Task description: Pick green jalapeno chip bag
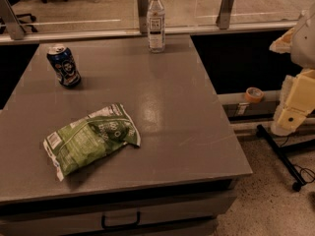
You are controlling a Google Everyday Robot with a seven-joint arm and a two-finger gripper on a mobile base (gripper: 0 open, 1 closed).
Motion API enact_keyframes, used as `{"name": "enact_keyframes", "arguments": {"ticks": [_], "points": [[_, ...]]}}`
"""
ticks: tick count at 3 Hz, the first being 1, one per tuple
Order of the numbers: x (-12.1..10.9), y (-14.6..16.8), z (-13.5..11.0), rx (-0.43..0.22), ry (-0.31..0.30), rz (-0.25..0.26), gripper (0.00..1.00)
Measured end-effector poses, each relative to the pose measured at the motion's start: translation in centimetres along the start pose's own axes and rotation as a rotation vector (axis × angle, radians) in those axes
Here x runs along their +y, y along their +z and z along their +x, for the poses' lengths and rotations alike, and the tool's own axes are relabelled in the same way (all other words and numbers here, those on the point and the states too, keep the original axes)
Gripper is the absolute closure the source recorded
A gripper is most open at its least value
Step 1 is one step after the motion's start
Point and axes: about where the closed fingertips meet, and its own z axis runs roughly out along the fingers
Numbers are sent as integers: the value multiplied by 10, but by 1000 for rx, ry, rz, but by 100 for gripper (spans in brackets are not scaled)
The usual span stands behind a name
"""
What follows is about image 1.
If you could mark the grey metal bracket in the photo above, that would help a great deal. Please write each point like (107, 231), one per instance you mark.
(13, 26)
(142, 6)
(223, 19)

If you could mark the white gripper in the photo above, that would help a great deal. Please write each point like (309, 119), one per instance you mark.
(304, 44)

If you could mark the green jalapeno chip bag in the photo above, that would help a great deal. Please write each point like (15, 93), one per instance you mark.
(91, 138)

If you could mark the black office chair base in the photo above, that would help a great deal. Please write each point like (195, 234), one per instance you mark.
(24, 23)

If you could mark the orange tape roll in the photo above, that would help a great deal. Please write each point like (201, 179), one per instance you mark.
(254, 95)

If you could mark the grey metal bracket left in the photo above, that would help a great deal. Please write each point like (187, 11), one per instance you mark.
(13, 26)

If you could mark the grey metal bracket middle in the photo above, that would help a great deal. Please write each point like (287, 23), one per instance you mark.
(142, 6)

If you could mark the grey metal bracket right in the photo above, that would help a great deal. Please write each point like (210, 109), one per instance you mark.
(223, 19)

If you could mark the clear plastic water bottle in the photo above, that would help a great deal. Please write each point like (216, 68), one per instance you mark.
(155, 26)

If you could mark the black drawer handle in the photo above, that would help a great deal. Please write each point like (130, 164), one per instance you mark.
(117, 220)

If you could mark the black rolling stand base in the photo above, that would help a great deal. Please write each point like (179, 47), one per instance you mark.
(301, 175)

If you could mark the blue soda can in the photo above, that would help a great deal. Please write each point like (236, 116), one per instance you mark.
(62, 61)

